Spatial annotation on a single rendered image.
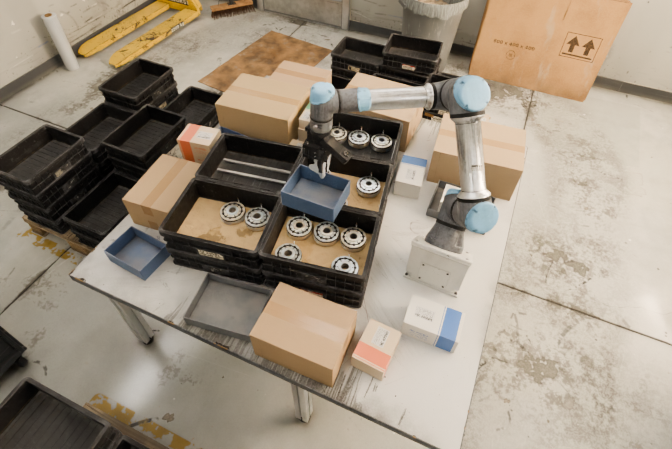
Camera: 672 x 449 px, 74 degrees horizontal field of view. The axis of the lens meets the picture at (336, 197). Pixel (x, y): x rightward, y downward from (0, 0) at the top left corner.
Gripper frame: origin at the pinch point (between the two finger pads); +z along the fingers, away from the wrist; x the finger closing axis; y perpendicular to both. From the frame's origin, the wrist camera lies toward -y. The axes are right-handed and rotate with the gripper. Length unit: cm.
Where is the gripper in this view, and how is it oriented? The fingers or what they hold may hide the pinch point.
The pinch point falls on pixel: (324, 175)
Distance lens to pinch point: 159.8
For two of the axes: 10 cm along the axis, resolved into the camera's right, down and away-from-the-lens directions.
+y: -9.1, -3.2, 2.7
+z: -0.5, 7.2, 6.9
